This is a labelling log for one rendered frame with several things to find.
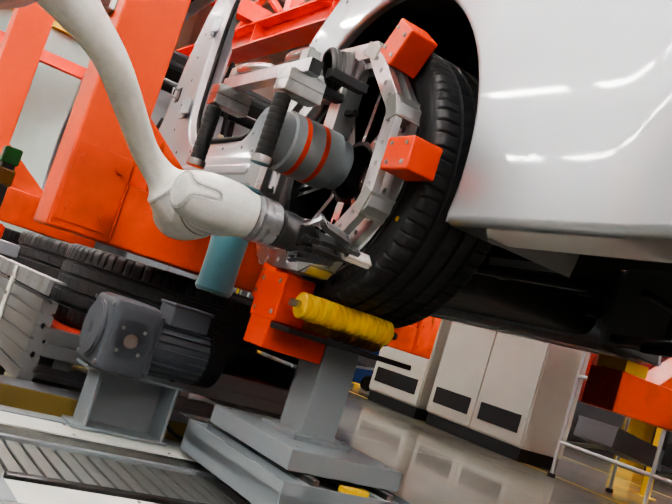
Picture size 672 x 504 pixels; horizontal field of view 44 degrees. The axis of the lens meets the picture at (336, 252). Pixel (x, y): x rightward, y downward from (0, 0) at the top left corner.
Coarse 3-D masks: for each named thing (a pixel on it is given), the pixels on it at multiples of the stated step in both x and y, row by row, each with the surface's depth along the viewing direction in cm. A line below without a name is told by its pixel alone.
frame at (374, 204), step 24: (360, 48) 188; (384, 72) 176; (384, 96) 172; (408, 96) 173; (384, 120) 169; (408, 120) 168; (384, 144) 167; (264, 168) 209; (264, 192) 208; (384, 192) 170; (360, 216) 167; (384, 216) 168; (360, 240) 172; (288, 264) 183; (312, 264) 175; (336, 264) 176
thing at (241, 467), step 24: (192, 432) 200; (216, 432) 201; (192, 456) 196; (216, 456) 187; (240, 456) 178; (264, 456) 183; (240, 480) 175; (264, 480) 167; (288, 480) 170; (312, 480) 166; (336, 480) 190
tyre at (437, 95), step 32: (448, 64) 183; (448, 96) 171; (448, 128) 168; (448, 160) 168; (416, 192) 167; (448, 192) 168; (384, 224) 173; (416, 224) 167; (448, 224) 171; (384, 256) 170; (416, 256) 171; (448, 256) 174; (480, 256) 177; (320, 288) 185; (352, 288) 176; (384, 288) 176; (416, 288) 177; (448, 288) 179; (416, 320) 188
